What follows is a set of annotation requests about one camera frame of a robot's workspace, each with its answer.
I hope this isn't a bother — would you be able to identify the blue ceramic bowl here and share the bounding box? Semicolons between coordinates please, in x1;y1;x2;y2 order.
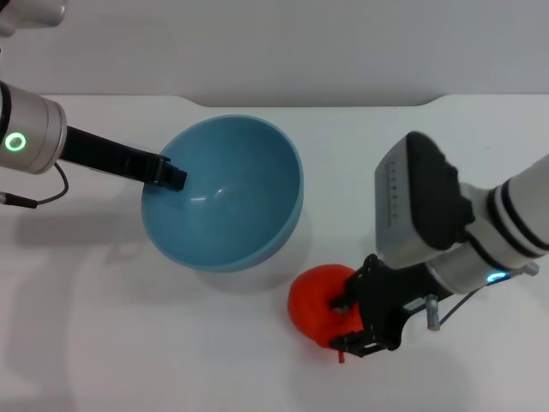
141;113;305;274

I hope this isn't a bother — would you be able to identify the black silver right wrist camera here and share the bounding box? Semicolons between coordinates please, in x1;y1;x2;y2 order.
373;130;475;270

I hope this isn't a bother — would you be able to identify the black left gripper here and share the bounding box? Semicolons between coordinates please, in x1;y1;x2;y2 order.
58;124;190;193

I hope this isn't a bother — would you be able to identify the right arm connector with cable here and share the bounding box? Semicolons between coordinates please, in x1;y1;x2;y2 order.
423;284;491;332

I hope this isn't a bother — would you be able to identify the orange toy fruit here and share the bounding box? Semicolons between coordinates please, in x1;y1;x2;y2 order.
286;264;366;365

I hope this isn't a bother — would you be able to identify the left arm connector with cable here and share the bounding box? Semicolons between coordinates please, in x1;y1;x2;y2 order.
0;162;70;210

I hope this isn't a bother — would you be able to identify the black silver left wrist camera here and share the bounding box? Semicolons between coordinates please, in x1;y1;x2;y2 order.
0;0;69;39

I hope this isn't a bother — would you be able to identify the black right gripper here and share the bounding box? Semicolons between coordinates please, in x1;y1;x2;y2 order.
329;252;452;359

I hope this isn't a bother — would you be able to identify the arm connector with cable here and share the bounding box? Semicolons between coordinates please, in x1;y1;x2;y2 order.
423;284;491;332
0;162;70;210

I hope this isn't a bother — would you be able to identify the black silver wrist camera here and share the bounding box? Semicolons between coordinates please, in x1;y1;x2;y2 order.
373;130;475;270
0;0;69;39

